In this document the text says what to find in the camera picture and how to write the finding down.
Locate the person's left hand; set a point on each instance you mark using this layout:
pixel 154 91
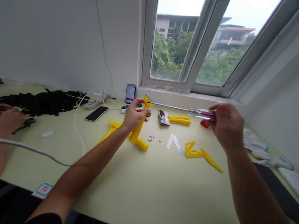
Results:
pixel 132 117

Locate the person's right hand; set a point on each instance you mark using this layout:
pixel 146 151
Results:
pixel 229 129

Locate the person's right fingers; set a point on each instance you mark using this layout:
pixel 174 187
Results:
pixel 219 110

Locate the yellow plastic scraper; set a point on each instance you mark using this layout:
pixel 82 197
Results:
pixel 139 129

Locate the red plastic item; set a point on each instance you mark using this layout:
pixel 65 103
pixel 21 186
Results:
pixel 204 123

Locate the yellow scraper with metal blade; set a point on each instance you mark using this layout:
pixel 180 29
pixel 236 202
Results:
pixel 174 119

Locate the yellow triangular scraper parts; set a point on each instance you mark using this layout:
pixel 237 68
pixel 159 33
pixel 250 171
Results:
pixel 193 151

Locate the long yellow scraper part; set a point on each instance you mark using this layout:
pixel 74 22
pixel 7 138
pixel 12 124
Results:
pixel 212 161

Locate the white blade strips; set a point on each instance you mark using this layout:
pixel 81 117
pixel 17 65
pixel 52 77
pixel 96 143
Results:
pixel 175 143

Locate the white work gloves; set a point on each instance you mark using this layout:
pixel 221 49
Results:
pixel 263 152

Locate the small pile of metal screws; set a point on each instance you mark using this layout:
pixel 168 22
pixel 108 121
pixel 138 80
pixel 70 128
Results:
pixel 151 138

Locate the upright smartphone with lit screen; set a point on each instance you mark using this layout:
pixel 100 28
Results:
pixel 130 93

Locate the small black and white gadget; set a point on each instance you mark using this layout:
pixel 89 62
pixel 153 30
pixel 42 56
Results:
pixel 124 109

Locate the black mat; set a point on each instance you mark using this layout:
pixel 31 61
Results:
pixel 279 191

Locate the white flat box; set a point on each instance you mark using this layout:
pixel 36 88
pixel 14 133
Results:
pixel 293 181

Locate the yellow forked scraper part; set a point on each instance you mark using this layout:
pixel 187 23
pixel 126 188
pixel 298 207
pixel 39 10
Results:
pixel 107 133

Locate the white charger plug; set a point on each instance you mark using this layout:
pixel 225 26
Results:
pixel 98 96

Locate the black smartphone lying flat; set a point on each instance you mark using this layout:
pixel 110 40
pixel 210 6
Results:
pixel 97 113

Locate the white power strip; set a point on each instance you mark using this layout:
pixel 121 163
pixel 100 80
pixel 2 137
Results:
pixel 91 103

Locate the clear plastic disc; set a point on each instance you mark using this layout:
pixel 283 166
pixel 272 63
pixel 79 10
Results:
pixel 48 133

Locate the pile of black plastic parts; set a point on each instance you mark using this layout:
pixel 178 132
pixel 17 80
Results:
pixel 41 102

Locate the white and red sticker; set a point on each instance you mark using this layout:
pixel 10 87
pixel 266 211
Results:
pixel 44 189

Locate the window with white frame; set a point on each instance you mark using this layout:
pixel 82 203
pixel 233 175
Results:
pixel 209 44

